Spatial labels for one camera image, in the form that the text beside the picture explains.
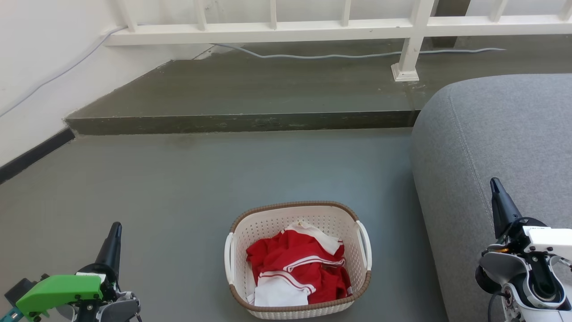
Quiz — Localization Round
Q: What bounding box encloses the cream plastic laundry basket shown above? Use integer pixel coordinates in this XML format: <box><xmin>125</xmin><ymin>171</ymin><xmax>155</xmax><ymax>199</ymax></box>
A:
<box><xmin>223</xmin><ymin>201</ymin><xmax>373</xmax><ymax>320</ymax></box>

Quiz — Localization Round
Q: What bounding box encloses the thin light grey cable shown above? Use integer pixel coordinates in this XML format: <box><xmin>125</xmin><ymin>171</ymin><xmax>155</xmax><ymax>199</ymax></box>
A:
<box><xmin>0</xmin><ymin>25</ymin><xmax>506</xmax><ymax>118</ymax></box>

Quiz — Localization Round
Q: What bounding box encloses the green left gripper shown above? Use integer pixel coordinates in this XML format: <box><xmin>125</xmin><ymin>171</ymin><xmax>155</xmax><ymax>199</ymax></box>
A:
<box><xmin>4</xmin><ymin>222</ymin><xmax>122</xmax><ymax>322</ymax></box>

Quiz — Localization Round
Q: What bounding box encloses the red and white garment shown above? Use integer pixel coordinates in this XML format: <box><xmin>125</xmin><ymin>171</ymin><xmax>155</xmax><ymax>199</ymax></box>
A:
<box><xmin>246</xmin><ymin>220</ymin><xmax>353</xmax><ymax>307</ymax></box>

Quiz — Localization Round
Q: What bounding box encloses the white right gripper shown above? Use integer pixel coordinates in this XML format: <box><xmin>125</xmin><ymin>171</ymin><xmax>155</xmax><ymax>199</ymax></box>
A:
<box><xmin>489</xmin><ymin>178</ymin><xmax>572</xmax><ymax>263</ymax></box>

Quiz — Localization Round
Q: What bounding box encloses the black skirting board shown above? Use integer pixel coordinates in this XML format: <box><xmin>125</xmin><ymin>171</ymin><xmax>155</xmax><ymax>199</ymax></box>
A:
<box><xmin>0</xmin><ymin>127</ymin><xmax>76</xmax><ymax>184</ymax></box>

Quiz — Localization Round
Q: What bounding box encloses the white wooden railing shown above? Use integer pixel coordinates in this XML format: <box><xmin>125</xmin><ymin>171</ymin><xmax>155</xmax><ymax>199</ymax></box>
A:
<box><xmin>104</xmin><ymin>0</ymin><xmax>572</xmax><ymax>82</ymax></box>

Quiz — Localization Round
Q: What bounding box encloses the grey fabric sofa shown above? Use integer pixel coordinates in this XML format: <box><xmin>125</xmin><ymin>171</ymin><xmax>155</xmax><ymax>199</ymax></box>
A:
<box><xmin>410</xmin><ymin>74</ymin><xmax>572</xmax><ymax>322</ymax></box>

